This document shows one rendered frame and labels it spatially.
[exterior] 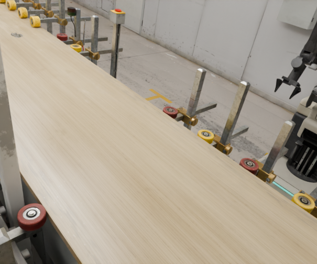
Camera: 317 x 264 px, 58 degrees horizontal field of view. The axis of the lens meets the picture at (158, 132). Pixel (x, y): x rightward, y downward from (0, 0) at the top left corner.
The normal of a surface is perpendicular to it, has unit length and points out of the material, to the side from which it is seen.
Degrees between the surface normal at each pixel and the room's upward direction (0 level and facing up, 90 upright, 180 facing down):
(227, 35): 90
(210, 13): 90
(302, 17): 90
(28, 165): 0
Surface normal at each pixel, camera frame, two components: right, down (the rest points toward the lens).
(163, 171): 0.15, -0.82
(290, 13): -0.74, 0.28
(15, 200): 0.66, 0.51
